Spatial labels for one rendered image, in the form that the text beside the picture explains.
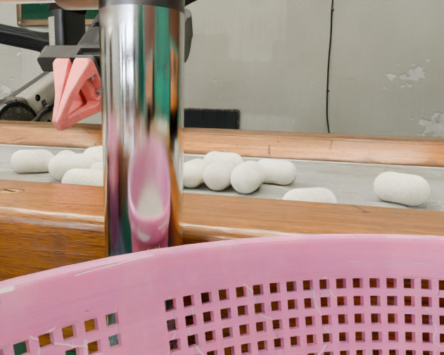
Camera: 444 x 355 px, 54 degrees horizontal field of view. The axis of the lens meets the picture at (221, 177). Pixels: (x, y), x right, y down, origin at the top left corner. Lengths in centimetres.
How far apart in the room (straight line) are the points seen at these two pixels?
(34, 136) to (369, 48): 203
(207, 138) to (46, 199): 36
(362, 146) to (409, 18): 200
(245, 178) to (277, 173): 5
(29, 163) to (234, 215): 26
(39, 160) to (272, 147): 25
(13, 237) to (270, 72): 229
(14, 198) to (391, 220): 15
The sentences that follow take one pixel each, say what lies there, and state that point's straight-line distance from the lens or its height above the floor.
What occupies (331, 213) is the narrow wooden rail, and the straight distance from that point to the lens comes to 17.
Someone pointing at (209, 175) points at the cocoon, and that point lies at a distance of 31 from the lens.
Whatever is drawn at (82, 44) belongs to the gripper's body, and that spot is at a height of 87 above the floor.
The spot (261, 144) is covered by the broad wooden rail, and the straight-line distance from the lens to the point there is 51.
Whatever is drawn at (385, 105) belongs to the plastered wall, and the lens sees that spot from 244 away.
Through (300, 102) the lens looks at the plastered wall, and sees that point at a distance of 241.
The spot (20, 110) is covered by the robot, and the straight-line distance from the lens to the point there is 95.
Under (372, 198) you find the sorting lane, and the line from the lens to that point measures 32.
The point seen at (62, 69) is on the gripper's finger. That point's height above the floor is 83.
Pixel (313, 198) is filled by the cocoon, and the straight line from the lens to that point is 24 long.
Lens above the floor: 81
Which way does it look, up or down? 10 degrees down
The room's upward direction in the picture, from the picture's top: 1 degrees clockwise
